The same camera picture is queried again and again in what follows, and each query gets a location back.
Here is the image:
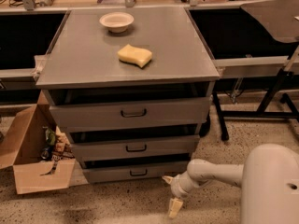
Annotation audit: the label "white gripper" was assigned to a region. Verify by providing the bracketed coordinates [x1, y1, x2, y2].
[163, 172, 196, 218]

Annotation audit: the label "grey bottom drawer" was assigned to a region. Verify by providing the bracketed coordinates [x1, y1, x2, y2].
[83, 161, 188, 183]

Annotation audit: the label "grey drawer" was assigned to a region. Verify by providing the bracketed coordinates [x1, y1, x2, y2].
[83, 161, 188, 183]
[50, 97, 210, 133]
[71, 135, 199, 161]

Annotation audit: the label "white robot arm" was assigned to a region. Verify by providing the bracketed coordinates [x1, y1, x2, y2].
[163, 144, 299, 224]

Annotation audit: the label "grey top drawer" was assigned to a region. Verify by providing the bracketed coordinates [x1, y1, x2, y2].
[50, 97, 210, 133]

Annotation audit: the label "grey middle drawer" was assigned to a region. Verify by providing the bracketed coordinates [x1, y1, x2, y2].
[71, 135, 199, 161]

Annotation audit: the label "grey drawer cabinet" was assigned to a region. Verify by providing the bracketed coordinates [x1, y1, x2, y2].
[37, 7, 219, 170]

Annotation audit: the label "open cardboard box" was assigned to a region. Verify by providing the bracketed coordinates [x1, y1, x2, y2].
[0, 92, 75, 194]

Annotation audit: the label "snack packets in box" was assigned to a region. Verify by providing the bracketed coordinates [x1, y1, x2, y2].
[40, 127, 74, 175]

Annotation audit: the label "yellow sponge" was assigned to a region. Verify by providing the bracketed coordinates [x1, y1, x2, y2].
[117, 45, 152, 68]

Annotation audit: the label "white bowl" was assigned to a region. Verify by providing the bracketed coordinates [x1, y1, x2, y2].
[99, 12, 135, 34]

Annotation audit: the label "grey side table top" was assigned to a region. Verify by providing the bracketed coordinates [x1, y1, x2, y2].
[241, 0, 299, 43]

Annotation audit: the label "black table leg frame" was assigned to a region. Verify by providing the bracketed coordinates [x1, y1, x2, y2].
[212, 69, 299, 141]

